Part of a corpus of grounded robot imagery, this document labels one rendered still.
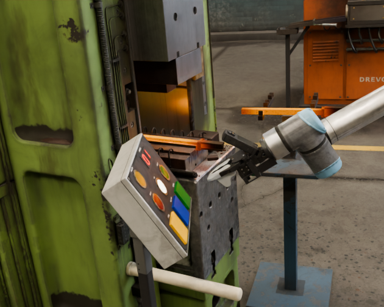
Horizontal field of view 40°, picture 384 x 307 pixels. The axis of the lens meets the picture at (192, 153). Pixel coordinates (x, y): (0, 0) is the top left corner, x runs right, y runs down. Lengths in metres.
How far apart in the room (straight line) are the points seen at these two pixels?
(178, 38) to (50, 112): 0.52
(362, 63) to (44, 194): 3.90
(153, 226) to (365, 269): 1.89
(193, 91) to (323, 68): 3.22
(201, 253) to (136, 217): 0.76
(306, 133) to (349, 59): 3.88
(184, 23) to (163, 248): 0.86
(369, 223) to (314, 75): 2.28
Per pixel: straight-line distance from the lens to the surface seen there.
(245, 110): 2.35
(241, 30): 9.64
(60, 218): 2.12
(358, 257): 3.20
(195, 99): 2.34
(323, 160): 1.60
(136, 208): 1.38
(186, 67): 1.95
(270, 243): 3.29
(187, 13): 1.95
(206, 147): 2.07
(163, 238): 1.42
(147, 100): 2.42
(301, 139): 1.56
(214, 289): 1.87
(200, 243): 2.09
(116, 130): 1.80
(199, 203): 2.01
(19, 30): 1.93
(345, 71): 5.45
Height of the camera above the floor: 1.74
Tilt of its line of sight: 22 degrees down
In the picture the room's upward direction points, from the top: 5 degrees counter-clockwise
